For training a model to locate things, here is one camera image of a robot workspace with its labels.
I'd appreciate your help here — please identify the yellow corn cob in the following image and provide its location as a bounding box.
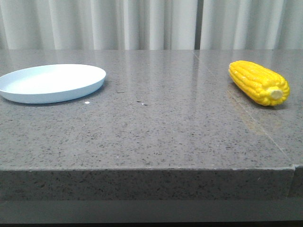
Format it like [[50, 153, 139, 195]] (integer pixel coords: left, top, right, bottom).
[[228, 61, 290, 106]]

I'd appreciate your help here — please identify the light blue round plate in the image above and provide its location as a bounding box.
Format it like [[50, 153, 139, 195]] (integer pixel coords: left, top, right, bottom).
[[0, 64, 106, 104]]

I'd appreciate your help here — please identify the white pleated curtain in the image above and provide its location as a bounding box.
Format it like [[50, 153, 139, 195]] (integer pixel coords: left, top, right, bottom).
[[0, 0, 303, 50]]

